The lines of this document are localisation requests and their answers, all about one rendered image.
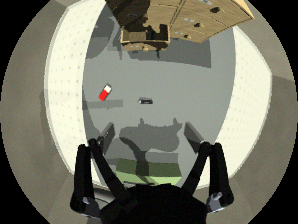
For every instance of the wooden drawer front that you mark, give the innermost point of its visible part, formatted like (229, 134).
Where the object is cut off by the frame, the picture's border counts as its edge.
(189, 34)
(151, 13)
(119, 2)
(138, 36)
(232, 13)
(198, 21)

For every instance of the small wooden chest of drawers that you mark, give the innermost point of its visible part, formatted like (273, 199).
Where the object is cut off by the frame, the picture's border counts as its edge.
(240, 3)

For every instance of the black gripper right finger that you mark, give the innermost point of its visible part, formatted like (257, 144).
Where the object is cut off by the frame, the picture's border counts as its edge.
(220, 194)

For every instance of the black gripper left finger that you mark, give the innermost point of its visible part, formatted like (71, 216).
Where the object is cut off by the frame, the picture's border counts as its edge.
(81, 201)

